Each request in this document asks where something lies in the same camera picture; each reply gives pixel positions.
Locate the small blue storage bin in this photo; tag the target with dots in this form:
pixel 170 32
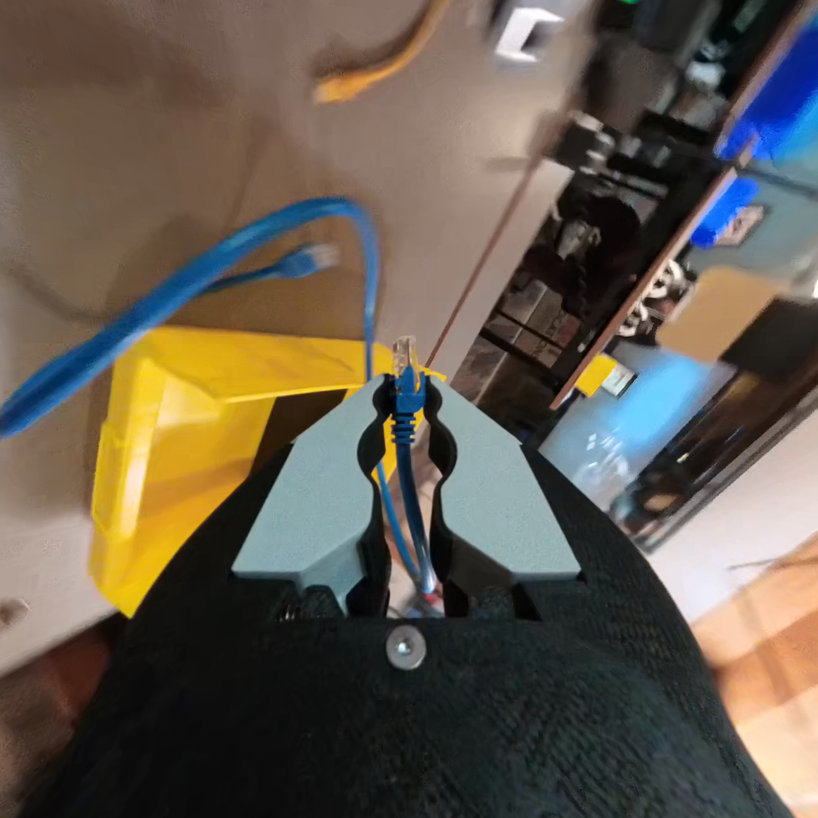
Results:
pixel 725 214

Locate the brown cardboard box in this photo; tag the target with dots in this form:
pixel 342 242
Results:
pixel 709 313

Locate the large blue storage bin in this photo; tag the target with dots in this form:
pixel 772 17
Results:
pixel 779 96

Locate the white wall port plate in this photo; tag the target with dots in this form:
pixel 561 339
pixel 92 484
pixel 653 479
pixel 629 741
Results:
pixel 521 35

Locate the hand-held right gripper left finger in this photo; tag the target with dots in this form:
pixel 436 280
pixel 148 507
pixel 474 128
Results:
pixel 307 498

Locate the black box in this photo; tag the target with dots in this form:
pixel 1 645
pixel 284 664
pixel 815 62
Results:
pixel 776 342

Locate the yellow plastic bin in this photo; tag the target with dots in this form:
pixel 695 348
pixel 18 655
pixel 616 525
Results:
pixel 192 415

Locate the black shelving unit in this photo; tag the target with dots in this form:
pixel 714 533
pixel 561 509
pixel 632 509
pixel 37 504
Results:
pixel 575 268

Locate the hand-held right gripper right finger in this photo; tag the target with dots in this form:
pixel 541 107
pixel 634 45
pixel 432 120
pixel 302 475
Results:
pixel 505 505

